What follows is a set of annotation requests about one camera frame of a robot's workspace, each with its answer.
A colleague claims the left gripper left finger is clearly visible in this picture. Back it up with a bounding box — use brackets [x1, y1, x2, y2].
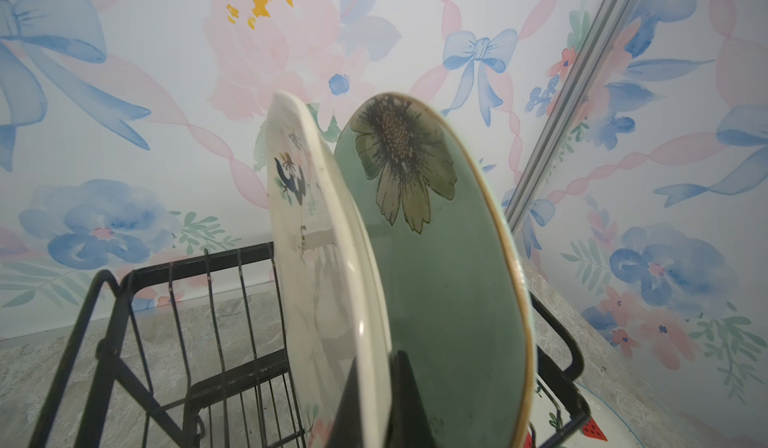
[326, 363, 363, 448]

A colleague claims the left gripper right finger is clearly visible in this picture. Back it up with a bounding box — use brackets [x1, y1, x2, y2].
[385, 350, 436, 448]

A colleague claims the cream plate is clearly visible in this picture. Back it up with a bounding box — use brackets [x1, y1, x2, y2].
[263, 91, 392, 447]

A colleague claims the green plate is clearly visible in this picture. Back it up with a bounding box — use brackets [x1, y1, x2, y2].
[334, 93, 536, 447]

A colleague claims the white plate with blue rim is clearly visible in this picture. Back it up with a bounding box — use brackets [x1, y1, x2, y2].
[524, 379, 643, 447]

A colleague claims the black wire dish rack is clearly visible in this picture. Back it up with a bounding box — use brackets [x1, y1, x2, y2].
[26, 242, 592, 448]

